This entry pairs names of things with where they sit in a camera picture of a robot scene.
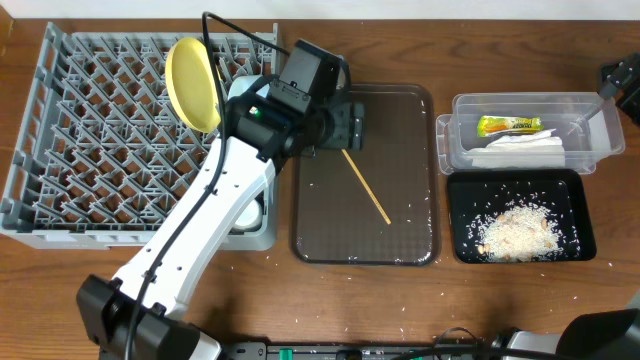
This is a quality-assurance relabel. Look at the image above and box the wooden chopstick long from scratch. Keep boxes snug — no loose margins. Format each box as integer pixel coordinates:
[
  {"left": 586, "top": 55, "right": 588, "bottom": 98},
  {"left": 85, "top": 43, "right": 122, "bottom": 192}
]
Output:
[{"left": 341, "top": 149, "right": 392, "bottom": 225}]

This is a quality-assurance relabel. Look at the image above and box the yellow green snack wrapper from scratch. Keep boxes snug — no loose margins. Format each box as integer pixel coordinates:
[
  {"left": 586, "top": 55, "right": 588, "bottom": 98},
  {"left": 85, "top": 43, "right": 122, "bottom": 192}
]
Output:
[{"left": 477, "top": 116, "right": 544, "bottom": 138}]

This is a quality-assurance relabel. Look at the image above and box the black waste tray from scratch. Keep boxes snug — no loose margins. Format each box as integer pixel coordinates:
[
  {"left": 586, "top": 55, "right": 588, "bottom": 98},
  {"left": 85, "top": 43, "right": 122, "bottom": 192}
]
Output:
[{"left": 447, "top": 169, "right": 597, "bottom": 264}]

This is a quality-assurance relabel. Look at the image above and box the grey plastic dish rack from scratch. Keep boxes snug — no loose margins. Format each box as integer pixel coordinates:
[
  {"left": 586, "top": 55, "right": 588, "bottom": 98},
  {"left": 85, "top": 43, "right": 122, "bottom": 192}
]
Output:
[{"left": 0, "top": 22, "right": 283, "bottom": 252}]

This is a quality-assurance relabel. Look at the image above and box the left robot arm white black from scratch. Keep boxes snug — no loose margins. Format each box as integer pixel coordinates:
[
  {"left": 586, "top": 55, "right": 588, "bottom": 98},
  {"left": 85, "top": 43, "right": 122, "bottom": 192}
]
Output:
[{"left": 76, "top": 38, "right": 364, "bottom": 359}]

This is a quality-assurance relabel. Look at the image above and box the yellow round plate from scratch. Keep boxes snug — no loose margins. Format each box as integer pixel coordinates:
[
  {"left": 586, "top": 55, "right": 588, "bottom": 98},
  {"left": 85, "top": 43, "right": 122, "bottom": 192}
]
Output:
[{"left": 165, "top": 37, "right": 220, "bottom": 133}]

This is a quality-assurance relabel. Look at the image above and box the white crumpled napkin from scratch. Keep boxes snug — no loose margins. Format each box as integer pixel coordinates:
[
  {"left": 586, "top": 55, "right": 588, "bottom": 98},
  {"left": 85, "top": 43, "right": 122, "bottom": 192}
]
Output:
[{"left": 466, "top": 129, "right": 566, "bottom": 169}]

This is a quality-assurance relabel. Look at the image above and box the dark brown serving tray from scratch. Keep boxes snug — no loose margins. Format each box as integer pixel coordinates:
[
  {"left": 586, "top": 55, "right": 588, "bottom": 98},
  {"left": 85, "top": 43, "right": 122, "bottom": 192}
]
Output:
[{"left": 292, "top": 84, "right": 441, "bottom": 266}]

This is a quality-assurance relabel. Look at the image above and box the white paper cup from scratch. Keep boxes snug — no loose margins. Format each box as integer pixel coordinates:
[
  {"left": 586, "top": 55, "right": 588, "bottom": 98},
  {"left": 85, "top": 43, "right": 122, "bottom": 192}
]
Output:
[{"left": 232, "top": 199, "right": 263, "bottom": 232}]

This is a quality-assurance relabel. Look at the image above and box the light blue bowl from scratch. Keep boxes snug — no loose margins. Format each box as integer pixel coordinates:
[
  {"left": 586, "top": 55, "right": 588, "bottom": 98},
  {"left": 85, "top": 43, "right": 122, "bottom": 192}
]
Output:
[{"left": 227, "top": 75, "right": 270, "bottom": 99}]

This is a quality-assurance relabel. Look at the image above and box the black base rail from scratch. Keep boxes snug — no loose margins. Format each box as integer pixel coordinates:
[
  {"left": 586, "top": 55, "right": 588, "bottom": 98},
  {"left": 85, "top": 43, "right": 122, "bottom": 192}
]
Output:
[{"left": 219, "top": 339, "right": 501, "bottom": 360}]

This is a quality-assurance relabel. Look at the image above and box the clear plastic waste bin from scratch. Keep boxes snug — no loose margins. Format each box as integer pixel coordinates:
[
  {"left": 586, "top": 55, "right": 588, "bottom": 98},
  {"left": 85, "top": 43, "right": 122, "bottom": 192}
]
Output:
[{"left": 436, "top": 92, "right": 625, "bottom": 175}]

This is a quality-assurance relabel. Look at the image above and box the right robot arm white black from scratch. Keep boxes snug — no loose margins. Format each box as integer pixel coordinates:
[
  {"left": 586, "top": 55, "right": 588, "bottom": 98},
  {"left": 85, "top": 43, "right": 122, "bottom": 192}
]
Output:
[{"left": 490, "top": 53, "right": 639, "bottom": 359}]

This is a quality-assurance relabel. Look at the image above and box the spilled rice pile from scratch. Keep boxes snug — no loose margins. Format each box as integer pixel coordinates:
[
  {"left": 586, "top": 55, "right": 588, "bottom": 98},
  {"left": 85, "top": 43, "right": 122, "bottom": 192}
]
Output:
[{"left": 462, "top": 197, "right": 582, "bottom": 263}]

